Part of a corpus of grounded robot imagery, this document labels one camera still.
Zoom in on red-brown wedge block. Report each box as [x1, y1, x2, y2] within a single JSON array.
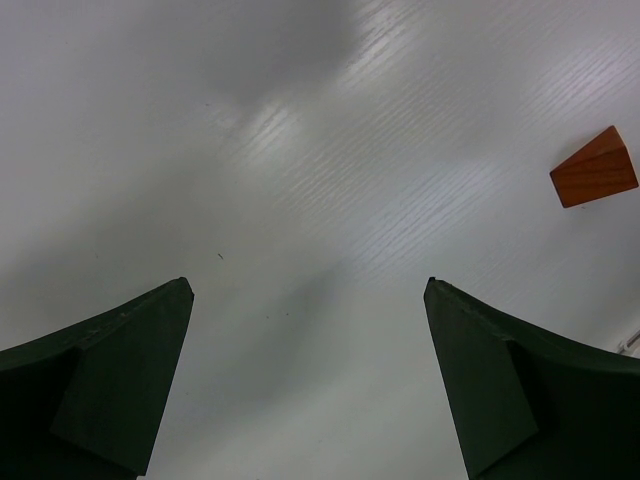
[[550, 125, 639, 209]]

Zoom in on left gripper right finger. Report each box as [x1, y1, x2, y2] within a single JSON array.
[[424, 278, 639, 479]]

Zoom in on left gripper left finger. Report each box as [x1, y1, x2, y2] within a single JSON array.
[[1, 277, 194, 479]]

